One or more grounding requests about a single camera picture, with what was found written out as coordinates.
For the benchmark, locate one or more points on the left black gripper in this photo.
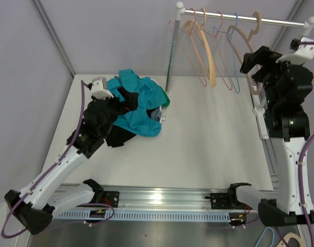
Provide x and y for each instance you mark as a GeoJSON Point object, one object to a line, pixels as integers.
{"type": "Point", "coordinates": [129, 104]}

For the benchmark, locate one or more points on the aluminium mounting rail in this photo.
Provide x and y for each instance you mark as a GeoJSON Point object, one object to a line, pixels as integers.
{"type": "Point", "coordinates": [110, 189]}

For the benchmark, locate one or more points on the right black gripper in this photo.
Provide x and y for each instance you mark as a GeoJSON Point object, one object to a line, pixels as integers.
{"type": "Point", "coordinates": [264, 57]}

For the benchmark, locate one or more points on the teal t shirt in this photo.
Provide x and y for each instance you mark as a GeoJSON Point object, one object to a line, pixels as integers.
{"type": "Point", "coordinates": [150, 96]}

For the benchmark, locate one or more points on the black t shirt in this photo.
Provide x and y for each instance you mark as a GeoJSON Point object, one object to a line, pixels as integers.
{"type": "Point", "coordinates": [118, 136]}

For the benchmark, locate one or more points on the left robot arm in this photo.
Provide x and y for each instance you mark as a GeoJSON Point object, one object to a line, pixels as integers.
{"type": "Point", "coordinates": [56, 167]}

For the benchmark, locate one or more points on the grey blue t shirt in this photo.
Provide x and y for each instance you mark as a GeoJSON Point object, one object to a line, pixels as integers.
{"type": "Point", "coordinates": [156, 114]}

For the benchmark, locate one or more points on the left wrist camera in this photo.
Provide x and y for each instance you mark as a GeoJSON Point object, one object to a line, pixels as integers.
{"type": "Point", "coordinates": [99, 88]}

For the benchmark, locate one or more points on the blue hanger on floor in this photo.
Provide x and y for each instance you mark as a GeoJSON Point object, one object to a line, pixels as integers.
{"type": "Point", "coordinates": [267, 237]}

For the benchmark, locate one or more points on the light blue wire hanger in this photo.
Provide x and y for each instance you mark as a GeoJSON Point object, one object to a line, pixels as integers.
{"type": "Point", "coordinates": [230, 36]}

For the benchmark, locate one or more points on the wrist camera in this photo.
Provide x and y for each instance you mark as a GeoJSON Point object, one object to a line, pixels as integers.
{"type": "Point", "coordinates": [99, 88]}
{"type": "Point", "coordinates": [303, 51]}

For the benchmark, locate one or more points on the beige wooden hanger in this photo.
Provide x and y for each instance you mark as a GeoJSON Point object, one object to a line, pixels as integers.
{"type": "Point", "coordinates": [193, 25]}
{"type": "Point", "coordinates": [254, 89]}

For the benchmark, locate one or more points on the green t shirt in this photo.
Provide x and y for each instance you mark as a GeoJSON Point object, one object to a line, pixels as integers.
{"type": "Point", "coordinates": [167, 102]}

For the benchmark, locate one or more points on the metal clothes rack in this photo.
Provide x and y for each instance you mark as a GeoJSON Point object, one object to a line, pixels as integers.
{"type": "Point", "coordinates": [259, 104]}

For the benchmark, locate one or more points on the white slotted cable duct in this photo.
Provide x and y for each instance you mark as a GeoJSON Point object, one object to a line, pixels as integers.
{"type": "Point", "coordinates": [136, 215]}

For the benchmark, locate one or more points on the wooden hanger on floor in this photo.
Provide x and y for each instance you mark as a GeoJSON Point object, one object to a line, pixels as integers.
{"type": "Point", "coordinates": [289, 236]}

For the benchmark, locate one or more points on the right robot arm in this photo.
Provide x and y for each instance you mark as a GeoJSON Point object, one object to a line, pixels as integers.
{"type": "Point", "coordinates": [286, 82]}

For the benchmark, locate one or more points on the white plastic basket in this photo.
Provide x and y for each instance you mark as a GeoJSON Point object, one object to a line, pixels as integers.
{"type": "Point", "coordinates": [164, 110]}

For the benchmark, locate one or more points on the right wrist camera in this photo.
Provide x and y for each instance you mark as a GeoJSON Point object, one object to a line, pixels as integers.
{"type": "Point", "coordinates": [303, 51]}

